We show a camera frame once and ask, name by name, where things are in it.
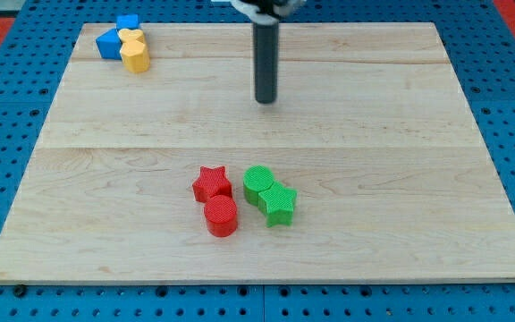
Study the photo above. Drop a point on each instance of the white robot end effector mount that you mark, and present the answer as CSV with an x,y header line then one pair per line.
x,y
266,11

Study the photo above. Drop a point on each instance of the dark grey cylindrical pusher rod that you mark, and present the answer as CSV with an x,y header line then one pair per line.
x,y
265,59

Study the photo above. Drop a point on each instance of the red star block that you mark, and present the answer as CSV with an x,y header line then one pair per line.
x,y
211,182

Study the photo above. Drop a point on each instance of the green star block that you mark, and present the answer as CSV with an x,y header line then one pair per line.
x,y
277,204

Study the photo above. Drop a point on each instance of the blue cube block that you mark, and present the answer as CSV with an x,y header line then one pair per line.
x,y
127,21

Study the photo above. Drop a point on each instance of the yellow hexagon block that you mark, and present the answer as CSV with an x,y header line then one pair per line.
x,y
135,56

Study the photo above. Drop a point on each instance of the yellow heart block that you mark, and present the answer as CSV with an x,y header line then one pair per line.
x,y
128,35

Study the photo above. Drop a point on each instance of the green cylinder block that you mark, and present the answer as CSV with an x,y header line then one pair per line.
x,y
256,179

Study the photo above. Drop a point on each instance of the blue pentagon block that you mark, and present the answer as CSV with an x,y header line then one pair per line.
x,y
109,45

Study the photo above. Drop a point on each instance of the red cylinder block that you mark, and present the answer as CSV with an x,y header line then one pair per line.
x,y
220,213

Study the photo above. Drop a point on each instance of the wooden board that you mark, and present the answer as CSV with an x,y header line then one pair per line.
x,y
369,167

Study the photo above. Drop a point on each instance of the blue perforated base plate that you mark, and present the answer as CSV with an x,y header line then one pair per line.
x,y
481,46

